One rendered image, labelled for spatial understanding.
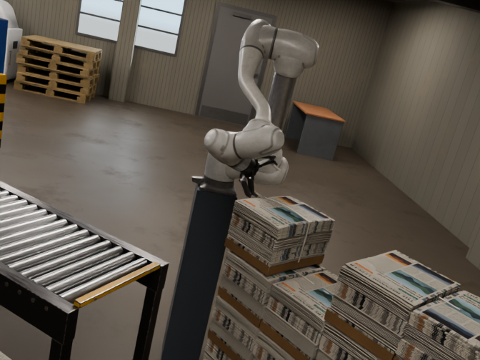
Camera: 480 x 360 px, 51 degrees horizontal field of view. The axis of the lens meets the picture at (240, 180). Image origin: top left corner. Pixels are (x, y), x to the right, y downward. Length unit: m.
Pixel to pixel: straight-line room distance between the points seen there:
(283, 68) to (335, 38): 8.06
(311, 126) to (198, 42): 2.80
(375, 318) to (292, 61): 1.07
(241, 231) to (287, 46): 0.81
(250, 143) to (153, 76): 8.28
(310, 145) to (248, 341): 6.70
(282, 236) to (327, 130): 6.73
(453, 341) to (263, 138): 0.86
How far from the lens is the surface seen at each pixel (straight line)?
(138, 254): 2.15
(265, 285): 2.13
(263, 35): 2.16
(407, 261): 2.09
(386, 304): 1.79
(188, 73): 9.94
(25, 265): 2.02
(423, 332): 1.74
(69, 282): 1.92
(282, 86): 2.23
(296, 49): 2.15
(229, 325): 2.35
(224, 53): 9.87
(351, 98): 10.43
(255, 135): 1.75
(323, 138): 8.76
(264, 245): 2.12
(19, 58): 9.33
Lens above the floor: 1.76
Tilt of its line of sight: 16 degrees down
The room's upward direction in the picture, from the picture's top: 13 degrees clockwise
